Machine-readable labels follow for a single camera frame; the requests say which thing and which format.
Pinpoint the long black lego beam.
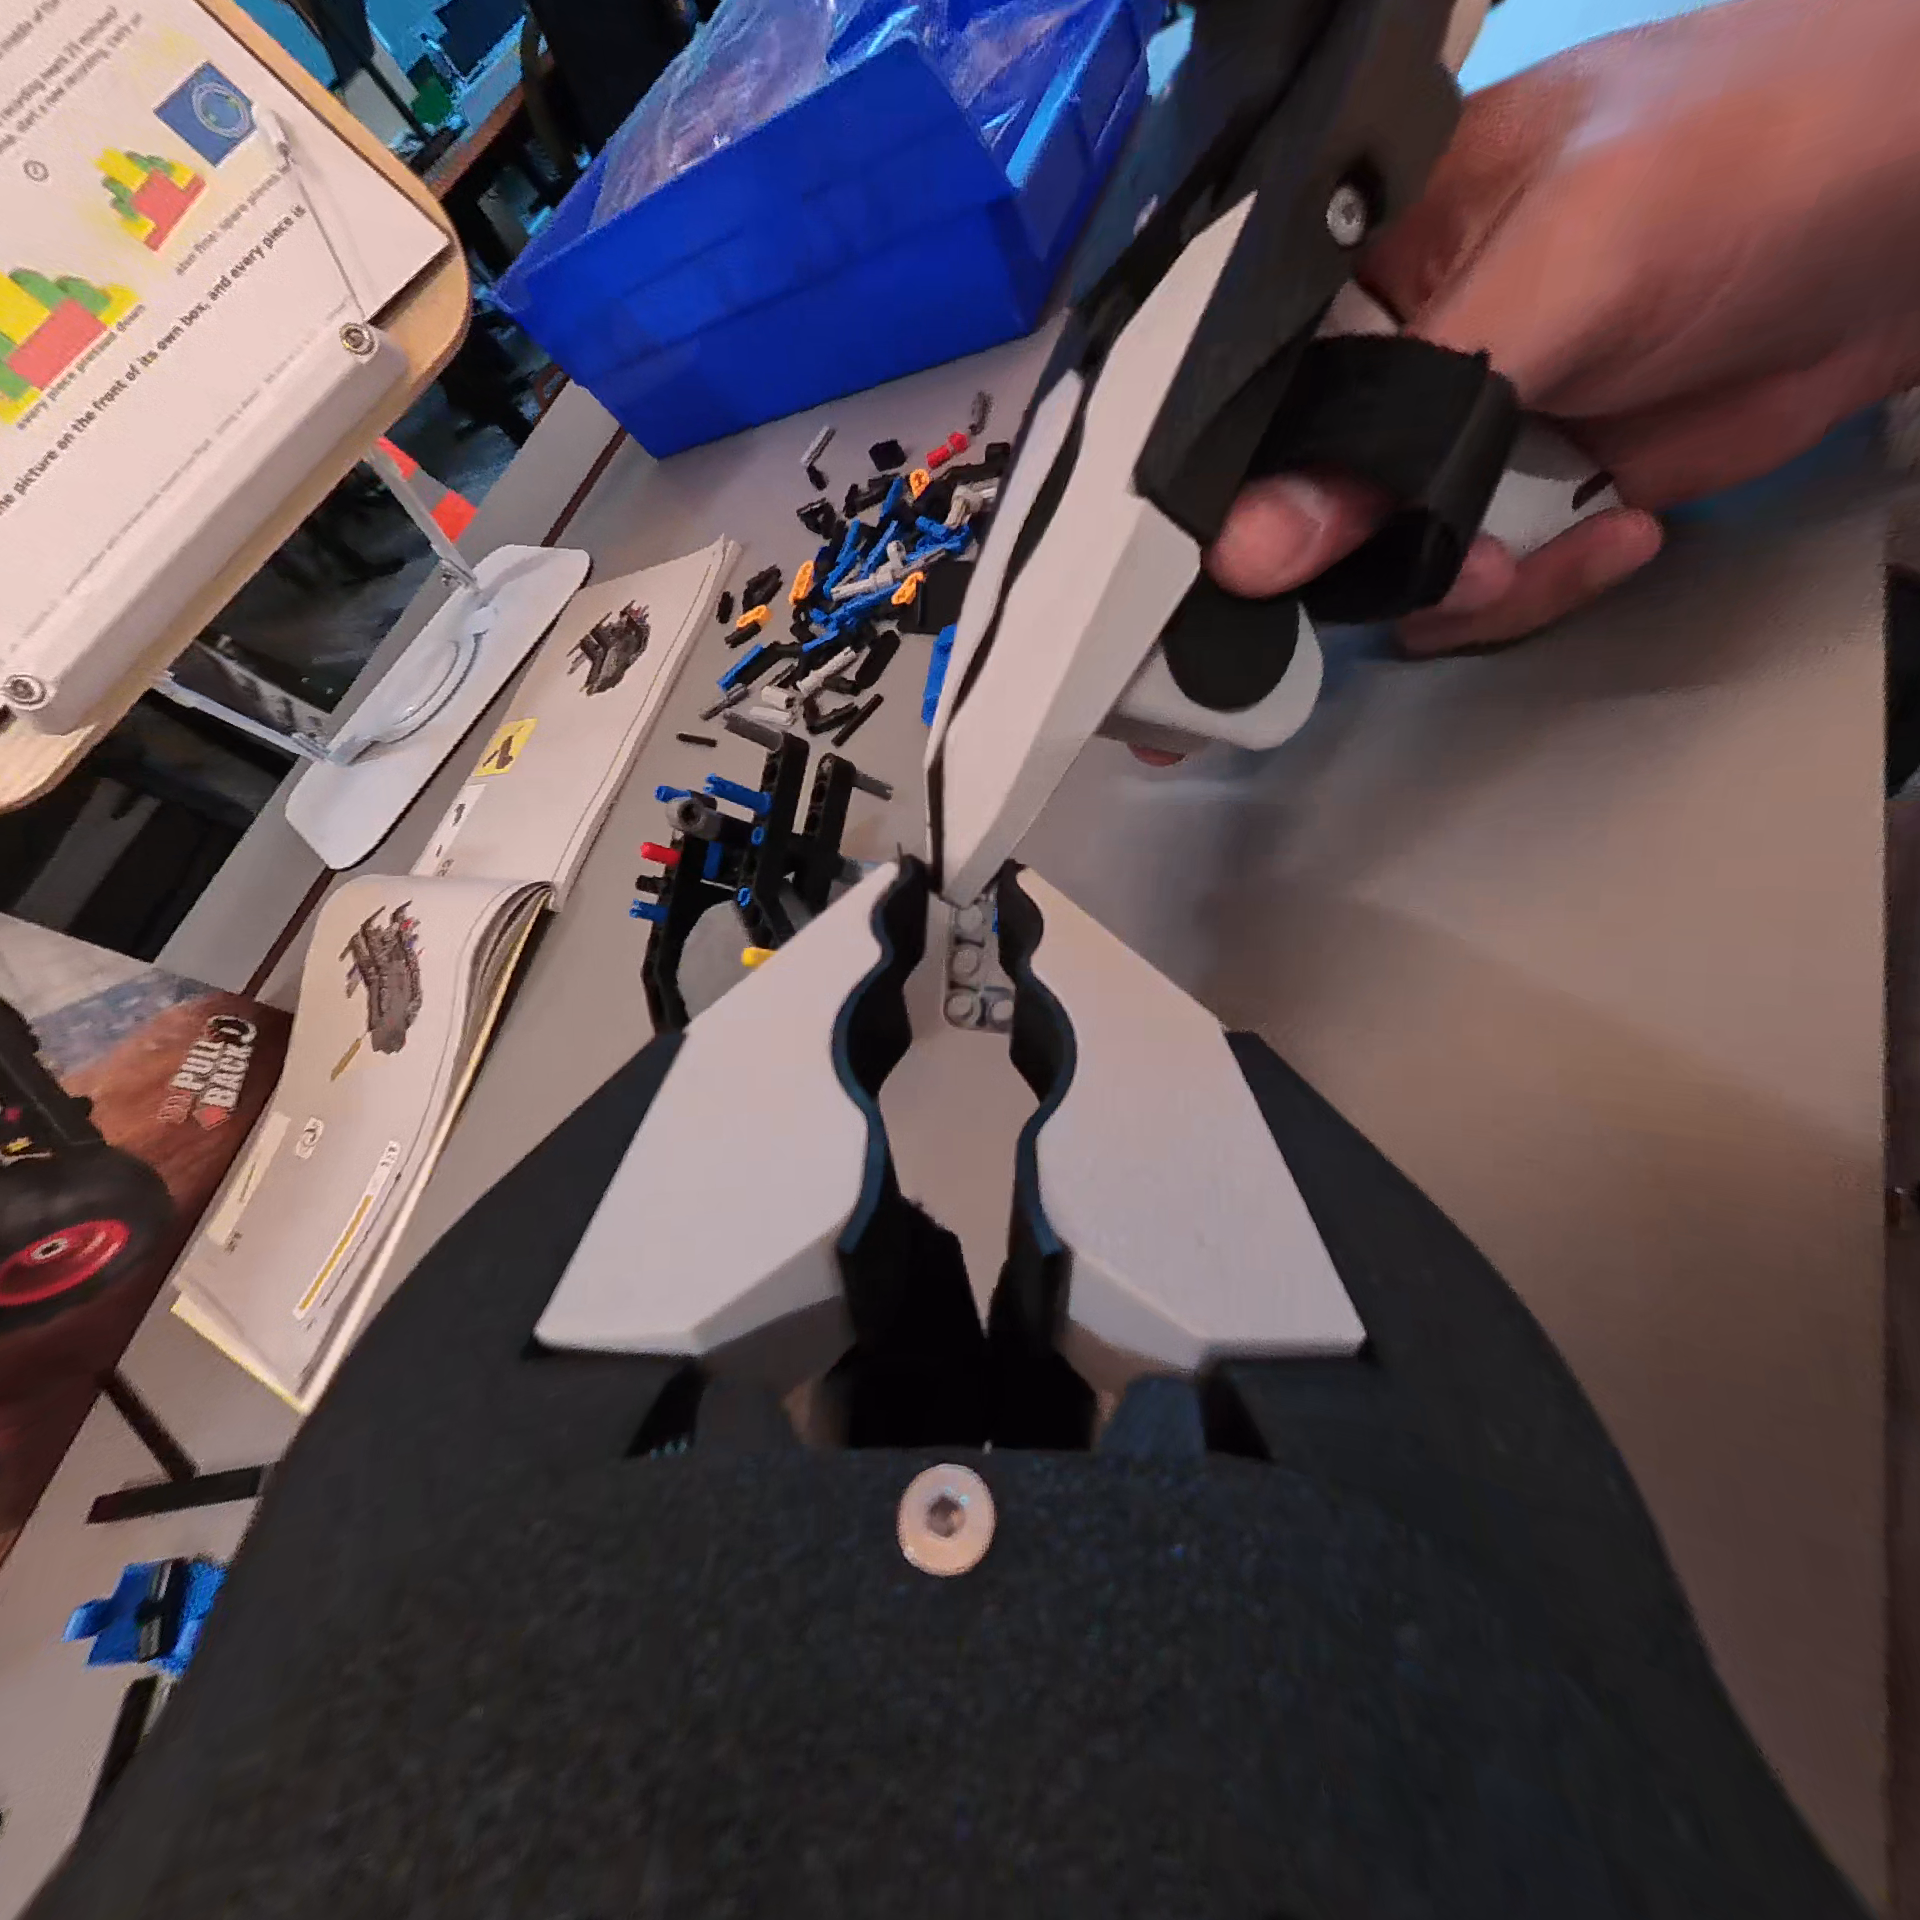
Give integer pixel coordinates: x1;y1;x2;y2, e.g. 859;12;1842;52
85;1458;271;1529

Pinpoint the pile of loose lego pieces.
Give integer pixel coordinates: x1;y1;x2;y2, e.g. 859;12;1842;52
673;384;1025;756

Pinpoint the lego set box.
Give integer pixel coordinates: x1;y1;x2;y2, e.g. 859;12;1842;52
0;913;301;1568

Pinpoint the grey angled lego beam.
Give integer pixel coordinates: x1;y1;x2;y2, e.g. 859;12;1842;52
932;890;1010;1035

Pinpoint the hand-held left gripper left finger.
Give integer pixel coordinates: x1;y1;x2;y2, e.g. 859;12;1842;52
534;859;989;1450

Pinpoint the blue plastic bin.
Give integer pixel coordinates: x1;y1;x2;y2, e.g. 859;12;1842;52
902;0;1200;290
493;27;1084;458

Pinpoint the orange striped object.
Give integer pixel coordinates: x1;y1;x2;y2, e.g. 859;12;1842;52
375;438;482;553

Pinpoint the blue and black lego part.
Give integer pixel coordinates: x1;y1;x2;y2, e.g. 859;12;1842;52
60;1560;231;1676

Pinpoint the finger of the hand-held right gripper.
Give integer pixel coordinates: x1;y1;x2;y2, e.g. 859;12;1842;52
935;192;1265;907
922;364;1084;887

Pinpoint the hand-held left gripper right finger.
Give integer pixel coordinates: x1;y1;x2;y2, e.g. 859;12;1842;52
981;864;1370;1450

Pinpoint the instruction sheet on clipboard stand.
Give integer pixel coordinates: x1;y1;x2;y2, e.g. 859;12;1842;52
0;0;474;818

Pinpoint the black lego frame assembly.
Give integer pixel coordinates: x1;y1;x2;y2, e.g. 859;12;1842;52
640;744;902;1035

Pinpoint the open instruction booklet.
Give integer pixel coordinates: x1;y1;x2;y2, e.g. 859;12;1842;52
168;536;744;1413

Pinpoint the clear plastic bag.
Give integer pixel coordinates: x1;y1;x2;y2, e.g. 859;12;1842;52
922;0;1163;143
594;0;922;211

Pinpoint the person's right hand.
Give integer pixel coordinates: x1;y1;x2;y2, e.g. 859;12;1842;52
1204;23;1920;659

